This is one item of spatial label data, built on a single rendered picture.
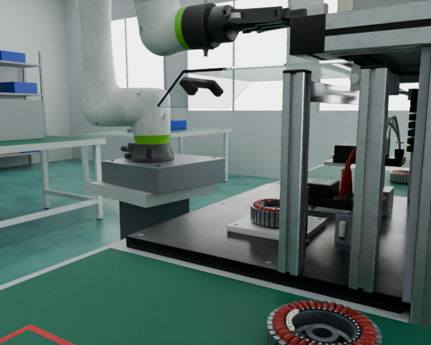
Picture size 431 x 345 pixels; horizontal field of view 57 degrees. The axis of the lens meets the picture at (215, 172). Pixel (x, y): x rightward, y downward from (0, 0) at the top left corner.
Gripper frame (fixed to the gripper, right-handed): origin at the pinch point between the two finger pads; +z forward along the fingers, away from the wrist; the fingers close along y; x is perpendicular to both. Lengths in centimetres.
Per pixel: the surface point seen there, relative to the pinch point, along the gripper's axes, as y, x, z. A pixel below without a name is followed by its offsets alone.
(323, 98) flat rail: 12.6, -15.9, 7.4
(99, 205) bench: -172, -105, -250
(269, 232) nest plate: 11.1, -39.5, -1.7
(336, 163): -17.4, -29.8, 2.1
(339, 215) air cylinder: 7.6, -35.6, 9.7
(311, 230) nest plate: 5.8, -39.5, 4.4
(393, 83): 3.6, -13.3, 16.1
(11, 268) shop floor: -62, -119, -211
